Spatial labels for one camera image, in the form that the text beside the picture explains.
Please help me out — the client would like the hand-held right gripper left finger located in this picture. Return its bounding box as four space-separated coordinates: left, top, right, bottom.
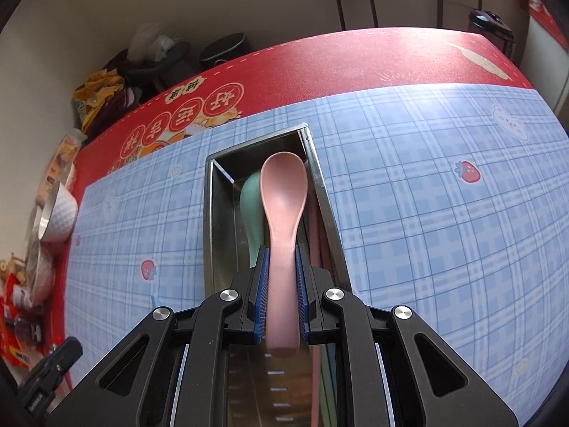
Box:
58 246 270 427

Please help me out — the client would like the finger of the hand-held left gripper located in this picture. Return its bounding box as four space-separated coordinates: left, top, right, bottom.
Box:
27 337 84 393

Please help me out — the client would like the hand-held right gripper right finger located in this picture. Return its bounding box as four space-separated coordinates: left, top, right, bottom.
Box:
294 246 519 427

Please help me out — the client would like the metal utensil box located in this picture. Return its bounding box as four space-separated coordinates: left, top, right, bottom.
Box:
202 122 352 427

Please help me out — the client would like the green spoon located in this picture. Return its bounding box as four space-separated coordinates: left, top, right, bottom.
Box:
239 173 267 270

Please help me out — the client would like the pink spoon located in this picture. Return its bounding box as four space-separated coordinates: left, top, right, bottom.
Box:
259 151 308 359

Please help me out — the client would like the red noodle packet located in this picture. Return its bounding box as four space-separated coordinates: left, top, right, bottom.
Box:
0 271 50 370

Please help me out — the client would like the large plastic-wrapped bowl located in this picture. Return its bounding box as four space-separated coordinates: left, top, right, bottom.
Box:
26 237 57 307

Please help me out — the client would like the white bowl of soup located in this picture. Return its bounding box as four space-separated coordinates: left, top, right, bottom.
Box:
38 182 79 243

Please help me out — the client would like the blue plaid table mat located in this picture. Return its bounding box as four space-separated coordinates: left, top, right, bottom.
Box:
62 84 569 427

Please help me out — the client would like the pile of clothes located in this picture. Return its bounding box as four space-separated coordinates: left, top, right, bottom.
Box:
93 49 147 135

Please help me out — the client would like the grey bin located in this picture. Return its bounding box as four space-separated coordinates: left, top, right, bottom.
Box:
124 40 202 95

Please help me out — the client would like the black air fryer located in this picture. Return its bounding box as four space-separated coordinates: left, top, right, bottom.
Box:
198 32 250 72

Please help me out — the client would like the yellow printed garment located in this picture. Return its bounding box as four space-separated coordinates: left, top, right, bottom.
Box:
72 71 127 136

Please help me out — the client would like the white plastic bag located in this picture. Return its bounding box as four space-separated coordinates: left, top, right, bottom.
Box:
127 22 177 64

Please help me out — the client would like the white refrigerator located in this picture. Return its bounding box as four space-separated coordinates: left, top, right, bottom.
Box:
520 9 569 114

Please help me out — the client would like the silver pressure cooker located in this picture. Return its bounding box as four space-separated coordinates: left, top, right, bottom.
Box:
469 9 516 60

